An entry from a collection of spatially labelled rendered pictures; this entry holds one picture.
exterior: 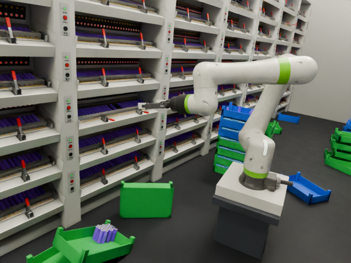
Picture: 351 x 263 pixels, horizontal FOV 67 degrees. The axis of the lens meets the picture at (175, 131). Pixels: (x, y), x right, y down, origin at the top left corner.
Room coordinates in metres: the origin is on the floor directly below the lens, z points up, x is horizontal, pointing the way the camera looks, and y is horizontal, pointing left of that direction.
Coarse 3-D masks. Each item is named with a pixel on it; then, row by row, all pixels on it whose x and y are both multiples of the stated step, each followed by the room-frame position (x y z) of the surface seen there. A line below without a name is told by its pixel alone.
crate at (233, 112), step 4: (224, 108) 1.98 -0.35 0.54; (232, 108) 2.15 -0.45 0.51; (236, 108) 2.13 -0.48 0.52; (244, 108) 2.10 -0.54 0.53; (224, 112) 1.98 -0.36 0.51; (228, 112) 1.96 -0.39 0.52; (232, 112) 1.95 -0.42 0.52; (236, 112) 1.93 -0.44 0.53; (240, 112) 1.92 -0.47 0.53; (244, 112) 2.10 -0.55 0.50; (248, 112) 2.09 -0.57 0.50; (228, 116) 1.96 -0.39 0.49; (232, 116) 1.94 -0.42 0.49; (236, 116) 1.93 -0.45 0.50; (240, 116) 1.92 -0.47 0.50; (244, 116) 1.90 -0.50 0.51; (248, 116) 1.89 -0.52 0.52; (244, 120) 1.90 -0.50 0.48
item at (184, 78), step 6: (174, 60) 2.10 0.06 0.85; (180, 60) 2.16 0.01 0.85; (186, 60) 2.23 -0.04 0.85; (192, 60) 2.30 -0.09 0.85; (174, 66) 2.10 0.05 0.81; (180, 66) 2.16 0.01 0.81; (186, 66) 2.23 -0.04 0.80; (192, 66) 2.29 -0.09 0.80; (174, 72) 1.95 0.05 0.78; (180, 72) 2.00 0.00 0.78; (186, 72) 2.06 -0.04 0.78; (192, 72) 2.13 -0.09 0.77; (174, 78) 1.89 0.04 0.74; (180, 78) 1.94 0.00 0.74; (186, 78) 1.99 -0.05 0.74; (192, 78) 2.04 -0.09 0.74; (174, 84) 1.85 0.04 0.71; (180, 84) 1.91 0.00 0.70; (186, 84) 1.98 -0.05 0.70; (192, 84) 2.04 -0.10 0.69
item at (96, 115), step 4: (124, 108) 1.55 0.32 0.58; (128, 108) 1.57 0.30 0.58; (132, 108) 1.58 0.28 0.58; (104, 112) 1.42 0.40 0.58; (108, 112) 1.43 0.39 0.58; (112, 112) 1.45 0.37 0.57; (116, 112) 1.48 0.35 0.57; (120, 112) 1.51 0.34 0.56; (80, 116) 1.30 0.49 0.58; (84, 116) 1.31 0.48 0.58; (88, 116) 1.32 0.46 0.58; (92, 116) 1.35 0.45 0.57; (96, 116) 1.37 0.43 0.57; (100, 116) 1.39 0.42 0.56; (80, 120) 1.29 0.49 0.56; (84, 120) 1.30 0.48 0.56; (88, 120) 1.31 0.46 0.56; (92, 120) 1.33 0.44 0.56
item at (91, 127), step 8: (112, 96) 1.62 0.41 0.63; (120, 96) 1.66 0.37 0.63; (128, 96) 1.73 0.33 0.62; (144, 96) 1.79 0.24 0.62; (112, 104) 1.59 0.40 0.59; (152, 112) 1.67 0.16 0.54; (96, 120) 1.36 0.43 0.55; (120, 120) 1.44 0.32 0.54; (128, 120) 1.50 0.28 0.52; (136, 120) 1.56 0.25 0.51; (80, 128) 1.23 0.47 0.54; (88, 128) 1.27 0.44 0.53; (96, 128) 1.31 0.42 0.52; (104, 128) 1.36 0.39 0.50
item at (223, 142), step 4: (220, 140) 1.97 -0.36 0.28; (224, 140) 1.96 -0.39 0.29; (228, 140) 1.95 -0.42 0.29; (220, 144) 1.97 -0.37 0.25; (224, 144) 1.96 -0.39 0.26; (228, 144) 1.94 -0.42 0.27; (232, 144) 1.93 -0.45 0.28; (236, 144) 1.91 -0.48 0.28; (232, 148) 1.92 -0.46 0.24; (236, 148) 1.91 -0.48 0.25; (240, 148) 1.90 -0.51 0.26
